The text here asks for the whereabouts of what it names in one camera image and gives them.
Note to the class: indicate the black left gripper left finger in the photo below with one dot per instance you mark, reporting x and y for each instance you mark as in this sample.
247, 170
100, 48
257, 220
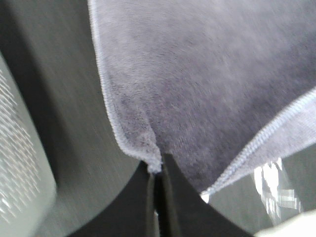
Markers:
131, 214

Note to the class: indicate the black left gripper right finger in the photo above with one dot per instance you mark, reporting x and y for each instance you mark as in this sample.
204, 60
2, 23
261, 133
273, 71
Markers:
183, 213

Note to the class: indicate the grey-purple towel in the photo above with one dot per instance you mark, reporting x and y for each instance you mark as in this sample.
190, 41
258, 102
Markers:
224, 86

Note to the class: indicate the left clear tape strip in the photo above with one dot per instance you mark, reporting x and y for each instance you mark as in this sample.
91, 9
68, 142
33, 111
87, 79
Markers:
276, 192

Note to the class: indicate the grey perforated laundry basket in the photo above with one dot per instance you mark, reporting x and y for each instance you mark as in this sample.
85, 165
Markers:
27, 185

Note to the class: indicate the black felt table mat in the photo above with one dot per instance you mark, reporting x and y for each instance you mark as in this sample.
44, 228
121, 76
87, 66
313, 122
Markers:
48, 47

